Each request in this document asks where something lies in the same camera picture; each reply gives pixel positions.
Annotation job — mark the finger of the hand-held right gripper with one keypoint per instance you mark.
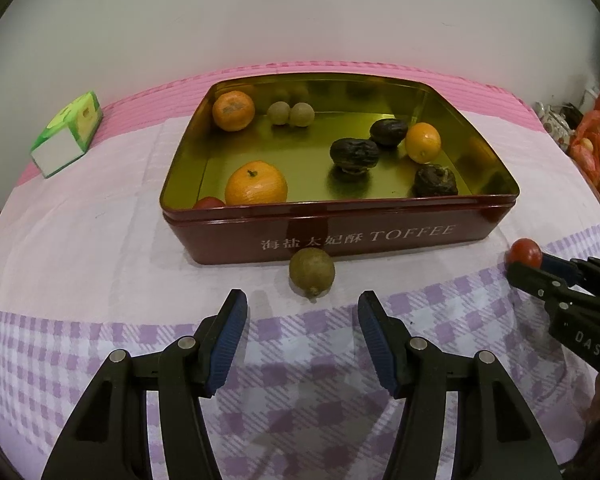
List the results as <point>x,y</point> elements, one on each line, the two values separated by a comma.
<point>575,269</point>
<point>535,280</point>

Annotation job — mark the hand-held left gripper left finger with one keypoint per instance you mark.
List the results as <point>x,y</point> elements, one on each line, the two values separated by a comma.
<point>225,345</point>

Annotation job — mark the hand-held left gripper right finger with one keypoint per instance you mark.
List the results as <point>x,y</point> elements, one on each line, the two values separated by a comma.
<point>380,345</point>

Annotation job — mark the small red tomato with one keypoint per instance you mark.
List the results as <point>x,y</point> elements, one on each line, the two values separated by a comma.
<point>525,252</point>

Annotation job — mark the green-brown longan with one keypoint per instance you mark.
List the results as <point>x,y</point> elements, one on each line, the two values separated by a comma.
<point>312,271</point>
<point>278,112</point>
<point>300,114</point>

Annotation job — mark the red tin box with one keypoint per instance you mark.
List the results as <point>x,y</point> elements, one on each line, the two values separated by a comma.
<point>330,232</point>

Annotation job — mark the large red tomato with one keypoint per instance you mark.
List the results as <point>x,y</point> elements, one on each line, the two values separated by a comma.
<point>209,203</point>

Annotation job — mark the small smooth orange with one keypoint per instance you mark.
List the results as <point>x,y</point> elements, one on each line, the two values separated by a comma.
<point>423,142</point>

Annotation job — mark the dark wrinkled fruit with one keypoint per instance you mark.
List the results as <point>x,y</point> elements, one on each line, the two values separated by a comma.
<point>388,131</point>
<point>354,155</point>
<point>435,181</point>

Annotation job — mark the mandarin orange with dark marks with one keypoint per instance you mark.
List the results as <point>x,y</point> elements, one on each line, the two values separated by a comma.
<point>233,110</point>

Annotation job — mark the orange plastic bag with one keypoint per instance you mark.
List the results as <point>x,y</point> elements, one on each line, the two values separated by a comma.
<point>597,135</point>

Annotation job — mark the pink and purple checked tablecloth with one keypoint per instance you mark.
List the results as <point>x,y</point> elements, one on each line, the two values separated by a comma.
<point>105,260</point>

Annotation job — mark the white ceramic teapot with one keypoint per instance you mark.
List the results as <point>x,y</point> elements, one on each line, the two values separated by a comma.
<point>555,122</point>

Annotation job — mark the mandarin orange with stem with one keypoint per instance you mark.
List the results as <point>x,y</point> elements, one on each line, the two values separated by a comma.
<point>256,184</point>

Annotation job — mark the green tissue box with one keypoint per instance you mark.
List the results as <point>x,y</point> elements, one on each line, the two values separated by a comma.
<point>65,132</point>

